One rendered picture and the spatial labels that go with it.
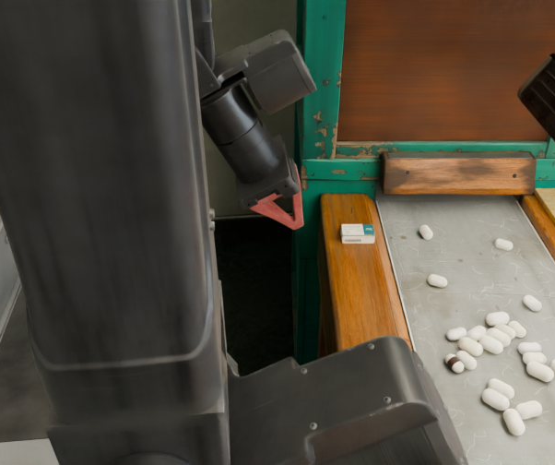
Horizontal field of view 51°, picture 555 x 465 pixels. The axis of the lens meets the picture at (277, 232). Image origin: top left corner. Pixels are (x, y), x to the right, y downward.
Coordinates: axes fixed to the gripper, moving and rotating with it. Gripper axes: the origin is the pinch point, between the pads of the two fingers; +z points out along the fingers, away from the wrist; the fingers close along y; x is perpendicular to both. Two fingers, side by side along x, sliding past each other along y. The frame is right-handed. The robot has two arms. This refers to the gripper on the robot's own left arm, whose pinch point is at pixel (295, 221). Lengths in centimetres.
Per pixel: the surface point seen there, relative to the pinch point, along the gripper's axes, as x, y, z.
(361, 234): -3.7, 25.1, 26.1
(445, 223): -19, 33, 39
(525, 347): -19.8, -1.6, 37.8
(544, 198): -38, 35, 45
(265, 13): 0, 130, 12
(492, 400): -12.0, -10.4, 33.9
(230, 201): 45, 130, 67
